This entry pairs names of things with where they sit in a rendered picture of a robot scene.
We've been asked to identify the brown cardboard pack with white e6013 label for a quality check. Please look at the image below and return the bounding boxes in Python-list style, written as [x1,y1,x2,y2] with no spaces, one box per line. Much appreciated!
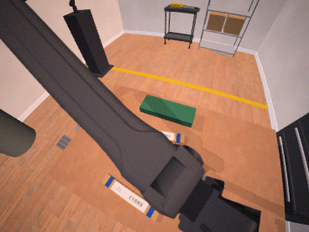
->
[102,174,158,221]

